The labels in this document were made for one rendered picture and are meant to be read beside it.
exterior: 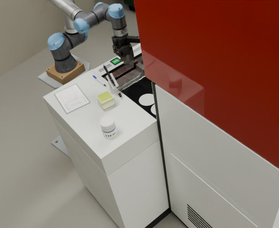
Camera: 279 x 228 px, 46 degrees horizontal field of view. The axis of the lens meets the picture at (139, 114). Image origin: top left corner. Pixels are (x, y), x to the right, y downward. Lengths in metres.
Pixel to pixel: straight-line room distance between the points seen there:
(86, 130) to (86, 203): 1.01
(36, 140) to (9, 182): 0.46
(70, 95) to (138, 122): 0.47
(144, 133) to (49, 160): 1.46
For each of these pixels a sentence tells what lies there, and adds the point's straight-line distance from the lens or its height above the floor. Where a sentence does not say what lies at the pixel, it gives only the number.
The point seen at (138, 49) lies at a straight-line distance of 2.20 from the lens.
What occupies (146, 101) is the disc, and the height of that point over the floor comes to 0.90.
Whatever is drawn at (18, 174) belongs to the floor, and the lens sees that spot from 3.01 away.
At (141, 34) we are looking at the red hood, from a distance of 1.38.
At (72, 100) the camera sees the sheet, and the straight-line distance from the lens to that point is 1.91.
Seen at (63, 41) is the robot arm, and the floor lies 1.08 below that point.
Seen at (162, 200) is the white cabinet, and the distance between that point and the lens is 2.26.
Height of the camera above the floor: 2.18
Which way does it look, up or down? 45 degrees down
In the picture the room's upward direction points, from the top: 11 degrees counter-clockwise
